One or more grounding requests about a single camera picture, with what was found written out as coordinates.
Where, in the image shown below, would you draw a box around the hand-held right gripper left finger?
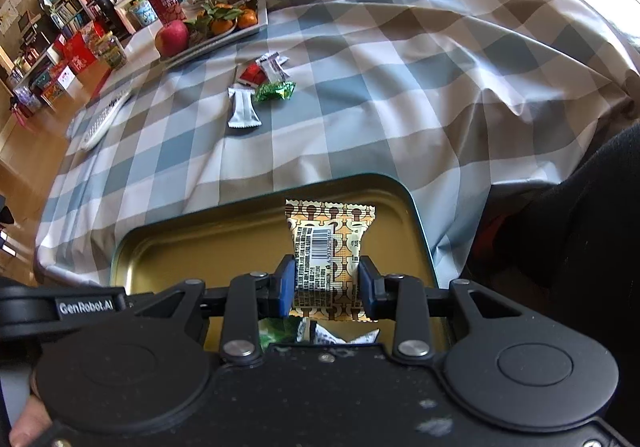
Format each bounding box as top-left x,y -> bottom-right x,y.
127,254 -> 296,367

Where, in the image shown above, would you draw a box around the person's black trousers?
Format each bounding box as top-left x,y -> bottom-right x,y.
472,119 -> 640,447

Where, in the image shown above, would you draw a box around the gold brown patterned snack packet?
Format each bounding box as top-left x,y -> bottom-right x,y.
284,198 -> 377,323

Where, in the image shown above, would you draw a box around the black silver snack packet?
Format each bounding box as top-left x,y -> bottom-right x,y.
300,319 -> 346,345

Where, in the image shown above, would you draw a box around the blue patterned ceramic jar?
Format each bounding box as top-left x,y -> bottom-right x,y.
127,0 -> 158,28

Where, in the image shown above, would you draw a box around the long white snack packet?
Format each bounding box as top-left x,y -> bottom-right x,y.
227,83 -> 262,129

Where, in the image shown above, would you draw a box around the pile of leafy tangerines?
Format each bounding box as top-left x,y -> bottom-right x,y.
192,2 -> 258,38

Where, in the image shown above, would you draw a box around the red tin can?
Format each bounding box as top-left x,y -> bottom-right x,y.
146,0 -> 186,25

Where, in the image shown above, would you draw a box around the gold tin box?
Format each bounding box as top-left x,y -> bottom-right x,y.
111,172 -> 441,353

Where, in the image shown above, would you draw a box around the white fruit tray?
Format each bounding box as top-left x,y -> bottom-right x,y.
150,0 -> 269,70

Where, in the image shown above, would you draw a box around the green label glass jar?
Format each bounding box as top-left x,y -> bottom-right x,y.
95,32 -> 127,70

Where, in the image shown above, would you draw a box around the green foil candy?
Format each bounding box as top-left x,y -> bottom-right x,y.
252,79 -> 297,104

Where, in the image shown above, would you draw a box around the red gift box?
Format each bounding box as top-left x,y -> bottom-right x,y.
62,32 -> 101,75

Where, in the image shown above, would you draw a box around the person's left hand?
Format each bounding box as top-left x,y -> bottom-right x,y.
10,399 -> 53,447

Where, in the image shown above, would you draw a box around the silver hawthorn stick packet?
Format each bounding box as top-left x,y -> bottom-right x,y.
255,52 -> 290,82

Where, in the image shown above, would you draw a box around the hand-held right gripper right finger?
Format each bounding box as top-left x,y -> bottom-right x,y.
357,255 -> 533,363

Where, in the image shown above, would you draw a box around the green leaf print snack packet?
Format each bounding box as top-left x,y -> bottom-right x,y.
257,319 -> 301,345

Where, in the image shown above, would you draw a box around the red and white snack packet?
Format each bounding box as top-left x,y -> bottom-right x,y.
235,64 -> 268,88

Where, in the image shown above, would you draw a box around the blue grey checked tablecloth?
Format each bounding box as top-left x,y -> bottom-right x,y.
35,0 -> 640,288

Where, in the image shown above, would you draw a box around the white remote control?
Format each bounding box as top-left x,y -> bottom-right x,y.
80,92 -> 132,152

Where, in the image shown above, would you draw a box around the red apple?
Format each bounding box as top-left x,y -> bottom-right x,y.
154,19 -> 191,58

